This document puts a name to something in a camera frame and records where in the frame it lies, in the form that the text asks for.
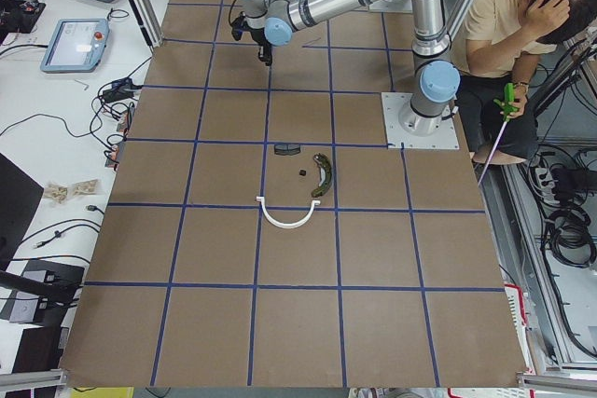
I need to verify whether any bag of small parts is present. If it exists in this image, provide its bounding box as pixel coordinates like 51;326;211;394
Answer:
68;179;101;197
42;183;69;204

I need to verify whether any dark grey brake pad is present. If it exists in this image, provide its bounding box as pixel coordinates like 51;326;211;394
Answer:
273;143;301;157

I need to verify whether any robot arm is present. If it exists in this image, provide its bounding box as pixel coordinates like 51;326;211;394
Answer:
230;0;460;136

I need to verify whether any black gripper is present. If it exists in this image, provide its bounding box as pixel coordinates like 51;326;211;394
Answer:
249;28;272;66

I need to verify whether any white curved plastic bracket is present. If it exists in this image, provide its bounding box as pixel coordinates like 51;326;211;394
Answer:
255;196;323;231

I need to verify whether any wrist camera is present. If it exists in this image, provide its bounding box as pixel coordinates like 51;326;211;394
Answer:
230;12;246;41

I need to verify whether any near teach pendant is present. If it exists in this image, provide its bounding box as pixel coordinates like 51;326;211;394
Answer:
40;18;110;74

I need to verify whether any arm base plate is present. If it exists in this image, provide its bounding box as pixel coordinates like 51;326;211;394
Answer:
381;92;460;150
368;0;412;14

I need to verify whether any person in beige shirt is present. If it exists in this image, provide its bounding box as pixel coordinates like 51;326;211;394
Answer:
451;0;596;165

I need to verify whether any green brake shoe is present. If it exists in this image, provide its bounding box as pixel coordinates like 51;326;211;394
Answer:
311;153;333;199

